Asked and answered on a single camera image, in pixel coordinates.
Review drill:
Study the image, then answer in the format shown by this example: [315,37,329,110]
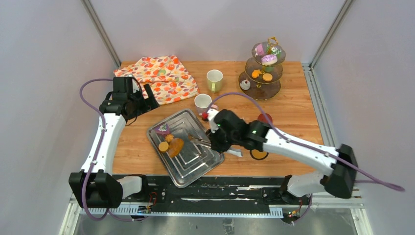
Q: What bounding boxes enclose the pink mug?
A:
[194,94,218,116]

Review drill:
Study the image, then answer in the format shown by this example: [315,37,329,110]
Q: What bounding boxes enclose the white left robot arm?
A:
[69,75,159,209]

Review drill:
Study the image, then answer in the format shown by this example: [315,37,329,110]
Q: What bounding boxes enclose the green round cupcake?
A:
[262,66,274,72]

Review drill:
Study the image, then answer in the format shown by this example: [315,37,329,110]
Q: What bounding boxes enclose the silver metal tray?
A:
[146,109,225,188]

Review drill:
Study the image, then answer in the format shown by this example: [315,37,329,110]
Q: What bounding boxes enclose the green kiwi cake slice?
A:
[267,45,282,57]

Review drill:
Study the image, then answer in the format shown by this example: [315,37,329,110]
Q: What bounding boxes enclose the orange fish-shaped cookie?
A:
[251,70,262,79]

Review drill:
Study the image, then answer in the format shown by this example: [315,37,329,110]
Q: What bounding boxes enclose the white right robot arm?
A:
[202,109,358,204]

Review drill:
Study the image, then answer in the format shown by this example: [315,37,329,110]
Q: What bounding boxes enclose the pink frosted donut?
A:
[261,54,278,66]

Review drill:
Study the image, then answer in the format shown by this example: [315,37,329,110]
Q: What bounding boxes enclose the green mug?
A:
[207,70,223,93]

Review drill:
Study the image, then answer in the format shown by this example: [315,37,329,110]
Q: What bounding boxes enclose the purple cake slice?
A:
[154,123,171,135]

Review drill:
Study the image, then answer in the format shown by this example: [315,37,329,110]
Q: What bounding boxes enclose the floral orange cloth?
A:
[114,55,200,105]

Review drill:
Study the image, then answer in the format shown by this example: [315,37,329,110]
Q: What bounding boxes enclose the swirl butter cookie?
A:
[165,134,174,143]

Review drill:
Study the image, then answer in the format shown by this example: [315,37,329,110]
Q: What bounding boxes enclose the red round coaster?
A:
[257,113,273,124]

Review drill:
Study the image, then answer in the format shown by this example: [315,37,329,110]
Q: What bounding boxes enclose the black table front rail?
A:
[107,175,312,218]

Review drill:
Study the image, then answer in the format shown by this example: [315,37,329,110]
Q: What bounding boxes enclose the white coconut cherry cake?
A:
[239,79,251,91]

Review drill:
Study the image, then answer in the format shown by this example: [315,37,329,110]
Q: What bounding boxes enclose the round yellow cracker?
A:
[262,73,273,82]
[158,141,169,152]

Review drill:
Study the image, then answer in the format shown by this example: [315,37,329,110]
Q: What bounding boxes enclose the silver white tongs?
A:
[188,135,243,157]

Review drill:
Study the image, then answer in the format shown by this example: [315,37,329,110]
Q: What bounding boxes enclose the three-tier glass cake stand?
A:
[238,37,286,100]

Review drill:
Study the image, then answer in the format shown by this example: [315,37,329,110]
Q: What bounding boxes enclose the brown bread roll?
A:
[167,138,184,158]

